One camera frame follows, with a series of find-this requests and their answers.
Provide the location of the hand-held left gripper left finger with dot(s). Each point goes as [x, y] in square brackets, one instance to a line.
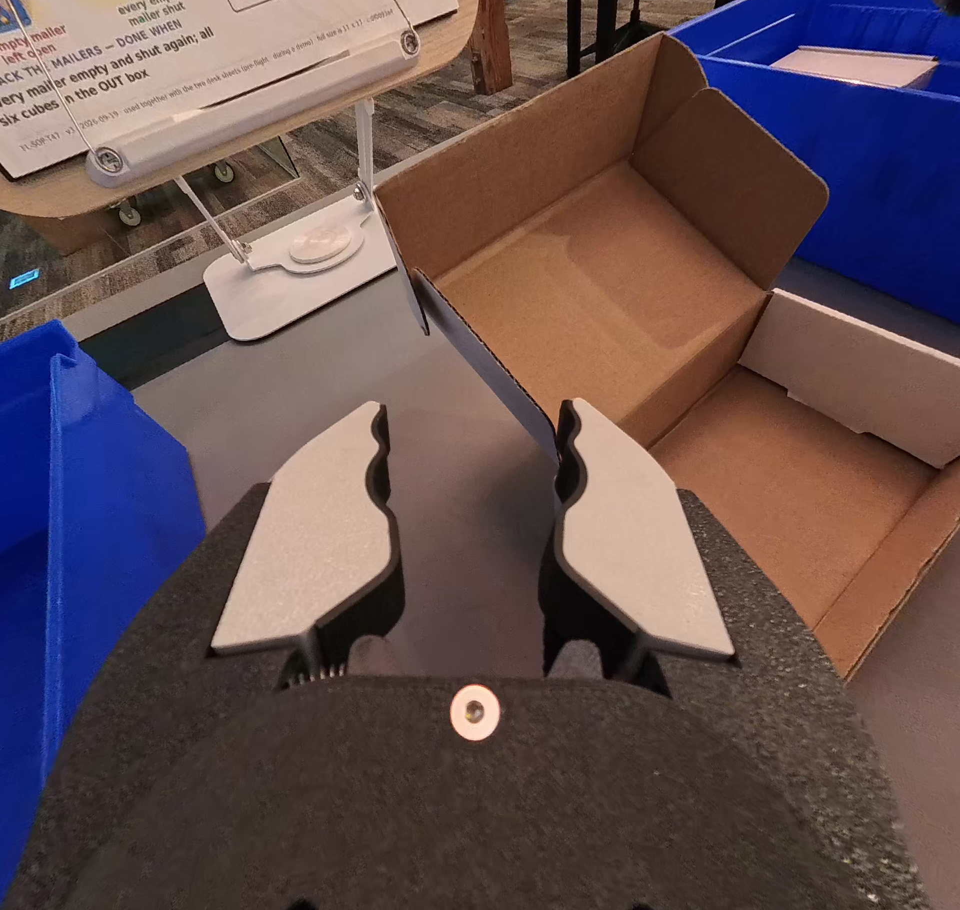
[315, 543]

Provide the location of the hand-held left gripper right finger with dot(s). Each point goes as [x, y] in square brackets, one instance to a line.
[637, 550]

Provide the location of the brown cardboard box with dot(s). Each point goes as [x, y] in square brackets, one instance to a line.
[600, 303]

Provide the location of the white cardboard box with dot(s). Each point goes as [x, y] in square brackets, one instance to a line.
[855, 67]

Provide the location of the blue plastic bin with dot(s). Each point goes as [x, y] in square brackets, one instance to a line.
[82, 490]
[862, 175]

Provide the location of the white document stand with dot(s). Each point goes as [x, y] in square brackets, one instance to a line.
[247, 303]

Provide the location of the small caster wheel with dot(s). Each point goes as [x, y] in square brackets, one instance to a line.
[130, 213]
[223, 172]

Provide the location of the wooden stand board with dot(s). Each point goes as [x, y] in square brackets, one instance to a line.
[45, 202]

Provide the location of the printed instruction sheet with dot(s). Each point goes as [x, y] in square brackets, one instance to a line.
[150, 63]

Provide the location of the wooden post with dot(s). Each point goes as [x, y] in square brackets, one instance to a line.
[493, 25]

